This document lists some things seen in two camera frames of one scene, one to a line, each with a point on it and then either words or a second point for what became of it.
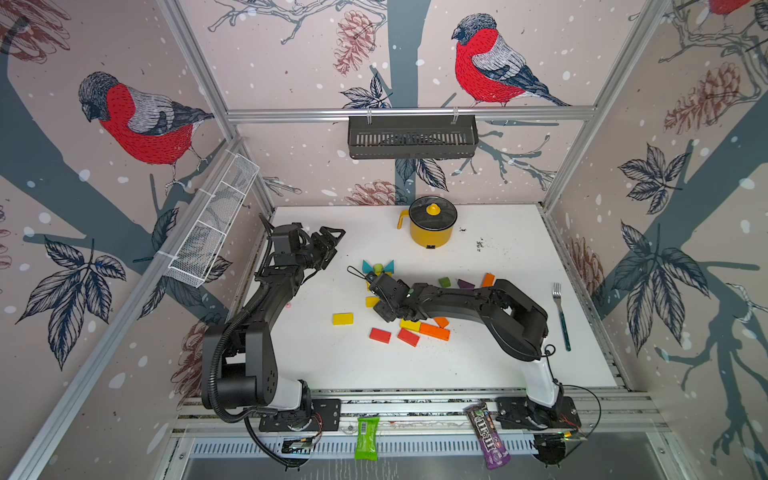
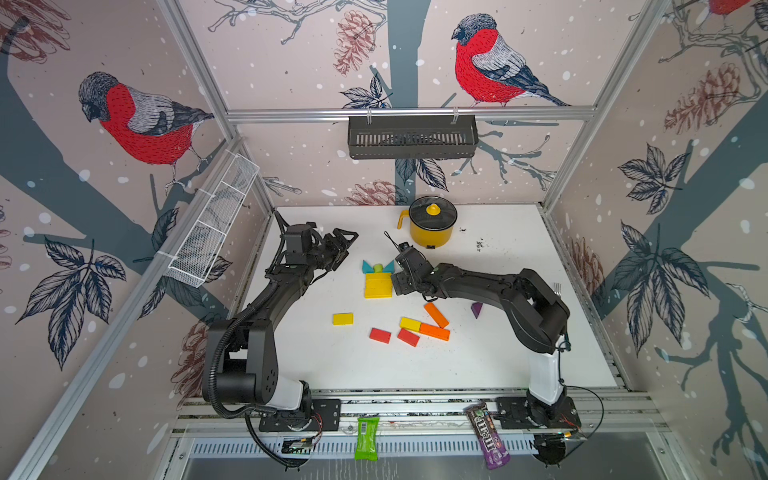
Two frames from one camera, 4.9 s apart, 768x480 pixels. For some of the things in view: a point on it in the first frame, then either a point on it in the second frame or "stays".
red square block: [379, 335] stays
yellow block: [340, 319] stays
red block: [408, 337] stays
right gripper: [382, 311] → [399, 280]
